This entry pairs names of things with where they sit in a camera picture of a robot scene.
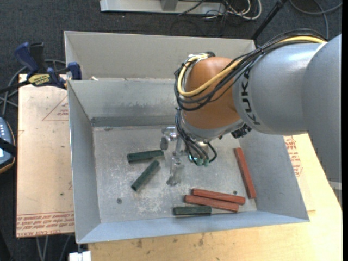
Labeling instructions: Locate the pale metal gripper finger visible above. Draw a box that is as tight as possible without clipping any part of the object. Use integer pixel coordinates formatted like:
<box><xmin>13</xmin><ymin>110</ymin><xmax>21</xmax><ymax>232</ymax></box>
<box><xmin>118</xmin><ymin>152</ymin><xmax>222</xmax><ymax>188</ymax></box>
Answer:
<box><xmin>166</xmin><ymin>164</ymin><xmax>186</xmax><ymax>187</ymax></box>
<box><xmin>171</xmin><ymin>149</ymin><xmax>184</xmax><ymax>166</ymax></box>

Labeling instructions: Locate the dark green flat block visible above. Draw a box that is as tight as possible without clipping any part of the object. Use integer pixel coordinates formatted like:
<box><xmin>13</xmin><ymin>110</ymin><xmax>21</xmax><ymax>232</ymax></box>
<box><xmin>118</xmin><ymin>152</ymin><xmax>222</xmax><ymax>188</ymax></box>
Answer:
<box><xmin>173</xmin><ymin>206</ymin><xmax>213</xmax><ymax>216</ymax></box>
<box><xmin>127</xmin><ymin>149</ymin><xmax>165</xmax><ymax>164</ymax></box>
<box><xmin>130</xmin><ymin>159</ymin><xmax>161</xmax><ymax>192</ymax></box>

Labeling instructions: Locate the red-brown flat block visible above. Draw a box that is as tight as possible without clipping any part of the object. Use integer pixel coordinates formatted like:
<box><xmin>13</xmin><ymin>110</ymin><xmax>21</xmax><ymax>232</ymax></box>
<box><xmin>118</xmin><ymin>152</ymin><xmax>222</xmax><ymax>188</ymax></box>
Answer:
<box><xmin>233</xmin><ymin>147</ymin><xmax>257</xmax><ymax>200</ymax></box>
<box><xmin>184</xmin><ymin>194</ymin><xmax>240</xmax><ymax>213</ymax></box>
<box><xmin>190</xmin><ymin>188</ymin><xmax>246</xmax><ymax>206</ymax></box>

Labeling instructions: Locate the grey metal bin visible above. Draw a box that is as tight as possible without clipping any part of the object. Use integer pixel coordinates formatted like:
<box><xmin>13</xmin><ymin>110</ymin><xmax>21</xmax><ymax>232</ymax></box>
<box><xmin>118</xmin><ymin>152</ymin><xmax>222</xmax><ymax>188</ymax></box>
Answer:
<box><xmin>64</xmin><ymin>30</ymin><xmax>310</xmax><ymax>244</ymax></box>

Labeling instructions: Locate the brown cardboard board red print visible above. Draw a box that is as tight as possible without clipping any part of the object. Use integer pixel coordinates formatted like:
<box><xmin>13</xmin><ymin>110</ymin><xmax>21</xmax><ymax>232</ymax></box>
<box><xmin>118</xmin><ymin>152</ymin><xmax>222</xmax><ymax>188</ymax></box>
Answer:
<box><xmin>16</xmin><ymin>73</ymin><xmax>318</xmax><ymax>239</ymax></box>

